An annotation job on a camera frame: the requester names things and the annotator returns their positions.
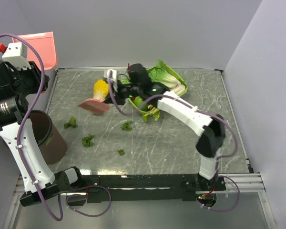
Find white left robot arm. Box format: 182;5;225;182
0;60;85;207

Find pink hand brush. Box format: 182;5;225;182
78;98;109;115

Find green plastic basket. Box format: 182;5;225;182
128;64;188;115

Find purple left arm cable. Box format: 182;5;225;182
0;33;112;221

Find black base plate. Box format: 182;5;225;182
62;174;226;203

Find aluminium rail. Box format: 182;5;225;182
13;173;266;196

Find brown round bin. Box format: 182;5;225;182
30;110;67;165

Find green paper scrap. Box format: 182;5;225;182
121;121;133;131
64;116;77;129
118;149;125;156
82;134;94;147

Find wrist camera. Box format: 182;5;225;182
0;42;31;70
102;69;118;92

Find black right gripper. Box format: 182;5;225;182
103;79;141;106

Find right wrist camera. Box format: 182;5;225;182
102;69;118;92

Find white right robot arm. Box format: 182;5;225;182
103;63;225;190

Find green bok choy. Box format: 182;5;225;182
147;60;188;96

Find pink dustpan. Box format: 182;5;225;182
18;31;58;71

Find green round cabbage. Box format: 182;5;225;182
133;96;149;112

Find green celery stalks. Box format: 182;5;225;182
142;107;160;122

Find yellow napa cabbage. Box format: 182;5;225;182
93;79;109;102

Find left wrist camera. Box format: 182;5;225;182
0;42;31;70

